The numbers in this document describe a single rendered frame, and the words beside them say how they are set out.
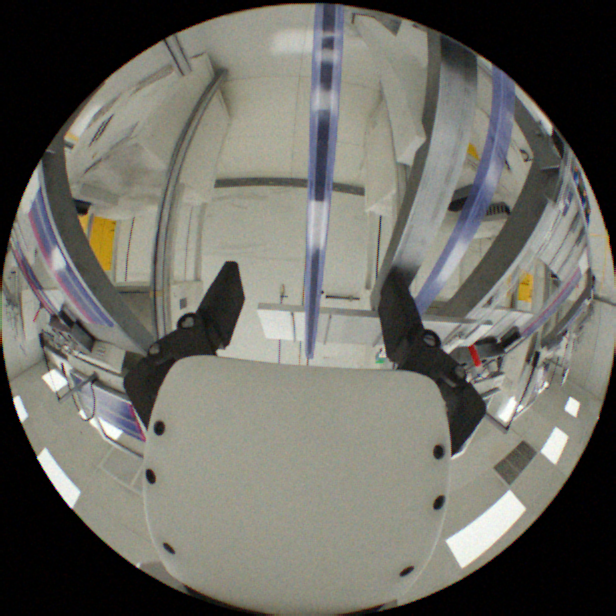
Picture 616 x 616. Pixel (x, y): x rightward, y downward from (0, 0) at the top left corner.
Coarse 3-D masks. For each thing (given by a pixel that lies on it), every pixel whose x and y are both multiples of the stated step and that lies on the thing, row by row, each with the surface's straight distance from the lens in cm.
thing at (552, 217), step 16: (560, 176) 25; (560, 192) 24; (560, 208) 25; (544, 224) 24; (544, 240) 24; (528, 256) 25; (512, 272) 26; (528, 272) 26; (512, 288) 26; (496, 304) 28; (480, 320) 29; (464, 336) 32
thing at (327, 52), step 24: (336, 24) 13; (312, 48) 12; (336, 48) 12; (312, 72) 12; (336, 72) 12; (312, 96) 12; (336, 96) 12; (312, 120) 12; (336, 120) 12; (312, 144) 12; (312, 168) 12; (312, 192) 13; (312, 216) 13; (312, 240) 14; (312, 264) 16; (312, 288) 18; (312, 312) 21; (312, 336) 25
